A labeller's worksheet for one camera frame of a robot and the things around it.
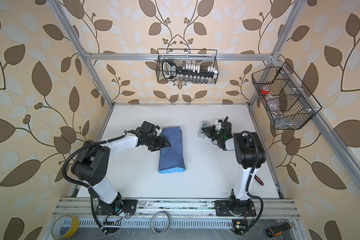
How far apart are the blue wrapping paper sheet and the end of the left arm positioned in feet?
0.11

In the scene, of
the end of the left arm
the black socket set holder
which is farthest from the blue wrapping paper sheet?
the black socket set holder

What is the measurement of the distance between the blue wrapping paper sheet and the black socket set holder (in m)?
0.34

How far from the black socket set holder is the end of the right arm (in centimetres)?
30

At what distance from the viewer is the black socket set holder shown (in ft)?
2.75

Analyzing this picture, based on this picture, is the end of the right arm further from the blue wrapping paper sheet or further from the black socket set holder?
the black socket set holder

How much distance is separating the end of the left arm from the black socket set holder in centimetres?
32

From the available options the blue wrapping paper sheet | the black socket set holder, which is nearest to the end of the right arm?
the blue wrapping paper sheet

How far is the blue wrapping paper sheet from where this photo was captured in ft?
2.75

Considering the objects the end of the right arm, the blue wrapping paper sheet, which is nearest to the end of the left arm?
the blue wrapping paper sheet

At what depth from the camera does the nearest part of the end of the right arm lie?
0.81 metres

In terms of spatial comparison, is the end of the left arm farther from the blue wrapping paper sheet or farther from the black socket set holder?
the black socket set holder

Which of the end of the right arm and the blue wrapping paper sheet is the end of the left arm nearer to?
the blue wrapping paper sheet

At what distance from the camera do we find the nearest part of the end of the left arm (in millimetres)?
768

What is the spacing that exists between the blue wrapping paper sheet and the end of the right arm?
0.19m
